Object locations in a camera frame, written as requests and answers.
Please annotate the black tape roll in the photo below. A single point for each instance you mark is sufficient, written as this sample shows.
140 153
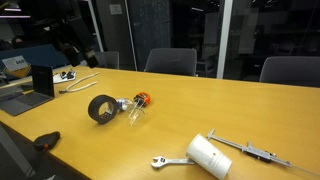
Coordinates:
95 107

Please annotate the white paper cup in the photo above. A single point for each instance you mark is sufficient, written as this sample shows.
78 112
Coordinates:
208 156

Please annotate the white window pillar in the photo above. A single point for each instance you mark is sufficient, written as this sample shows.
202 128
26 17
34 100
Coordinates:
225 40

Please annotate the wide grey office chair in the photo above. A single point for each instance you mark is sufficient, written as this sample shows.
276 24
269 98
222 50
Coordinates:
290 71
171 61

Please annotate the silver adjustable wrench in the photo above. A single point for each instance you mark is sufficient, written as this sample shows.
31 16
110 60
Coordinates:
158 162

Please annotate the blue partition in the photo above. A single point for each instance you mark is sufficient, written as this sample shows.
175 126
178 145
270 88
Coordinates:
40 55

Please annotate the white paper sign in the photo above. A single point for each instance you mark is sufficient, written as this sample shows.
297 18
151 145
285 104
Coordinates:
15 62

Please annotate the yellow triangular sign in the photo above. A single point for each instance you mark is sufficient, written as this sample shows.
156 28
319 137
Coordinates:
20 72

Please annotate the small grey office chair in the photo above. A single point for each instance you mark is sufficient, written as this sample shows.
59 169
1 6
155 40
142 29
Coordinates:
108 60

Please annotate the dark grey laptop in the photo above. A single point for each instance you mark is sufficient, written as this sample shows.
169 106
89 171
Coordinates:
42 80

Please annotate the white wall notice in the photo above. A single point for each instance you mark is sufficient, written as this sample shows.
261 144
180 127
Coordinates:
115 9

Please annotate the metal vernier caliper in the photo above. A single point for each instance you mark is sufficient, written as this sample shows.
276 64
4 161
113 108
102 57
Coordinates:
256 152

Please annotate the orange tape measure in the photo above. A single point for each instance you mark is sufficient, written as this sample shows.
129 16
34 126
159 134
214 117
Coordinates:
144 97

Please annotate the shiny silver wrapper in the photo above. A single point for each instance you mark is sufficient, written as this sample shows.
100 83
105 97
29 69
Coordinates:
124 104

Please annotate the black pouch with orange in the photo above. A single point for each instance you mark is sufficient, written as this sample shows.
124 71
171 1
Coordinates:
46 140

